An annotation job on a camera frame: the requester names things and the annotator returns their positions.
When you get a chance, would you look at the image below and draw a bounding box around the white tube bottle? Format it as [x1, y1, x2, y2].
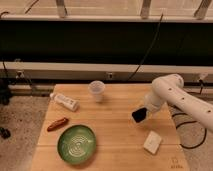
[50, 93, 78, 111]

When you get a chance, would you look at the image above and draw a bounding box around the black cable on floor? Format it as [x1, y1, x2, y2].
[172, 111, 208, 150]

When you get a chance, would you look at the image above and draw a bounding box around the black object at left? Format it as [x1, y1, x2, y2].
[0, 127, 11, 139]

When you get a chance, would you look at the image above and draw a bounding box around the clear plastic cup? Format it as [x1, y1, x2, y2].
[88, 80, 105, 102]

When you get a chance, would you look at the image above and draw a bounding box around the black cable on wall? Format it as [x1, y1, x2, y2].
[128, 13, 165, 82]

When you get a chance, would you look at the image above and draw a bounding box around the green ribbed bowl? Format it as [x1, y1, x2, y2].
[57, 125, 96, 165]

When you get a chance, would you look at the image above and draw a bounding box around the reddish brown sausage toy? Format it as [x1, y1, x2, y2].
[47, 118, 69, 132]

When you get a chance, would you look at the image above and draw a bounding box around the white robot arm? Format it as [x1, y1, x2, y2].
[132, 74, 213, 132]

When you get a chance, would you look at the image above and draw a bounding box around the white sponge block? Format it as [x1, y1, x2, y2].
[143, 131, 162, 154]

